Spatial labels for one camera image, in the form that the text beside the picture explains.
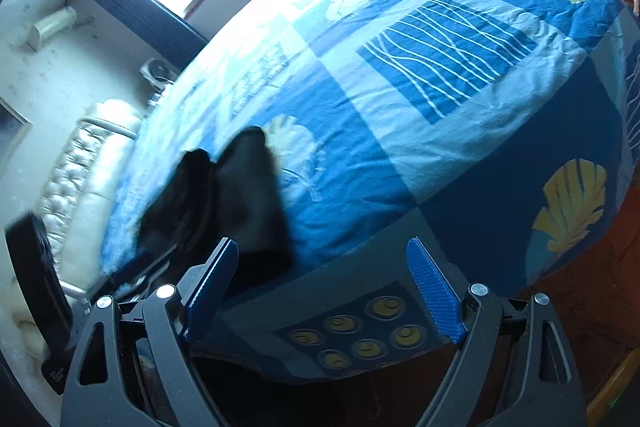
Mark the white wall air conditioner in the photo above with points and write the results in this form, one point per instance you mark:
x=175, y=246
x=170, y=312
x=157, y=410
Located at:
x=52, y=27

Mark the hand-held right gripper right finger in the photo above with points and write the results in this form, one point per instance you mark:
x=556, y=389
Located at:
x=435, y=292

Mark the framed wall picture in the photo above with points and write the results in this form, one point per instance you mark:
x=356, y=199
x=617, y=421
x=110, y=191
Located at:
x=12, y=127

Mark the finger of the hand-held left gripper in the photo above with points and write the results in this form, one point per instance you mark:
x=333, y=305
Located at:
x=140, y=267

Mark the black pants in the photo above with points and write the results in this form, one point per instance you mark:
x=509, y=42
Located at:
x=240, y=197

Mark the cream tufted leather headboard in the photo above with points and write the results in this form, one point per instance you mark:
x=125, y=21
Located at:
x=90, y=177

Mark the dark blue curtain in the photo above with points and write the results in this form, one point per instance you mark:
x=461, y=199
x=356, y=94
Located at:
x=135, y=2

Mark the blue patterned bed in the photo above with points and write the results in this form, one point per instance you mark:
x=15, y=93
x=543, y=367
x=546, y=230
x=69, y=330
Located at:
x=400, y=132

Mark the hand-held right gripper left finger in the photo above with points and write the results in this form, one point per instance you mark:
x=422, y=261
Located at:
x=210, y=282

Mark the white fan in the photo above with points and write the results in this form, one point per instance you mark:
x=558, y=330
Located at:
x=156, y=72

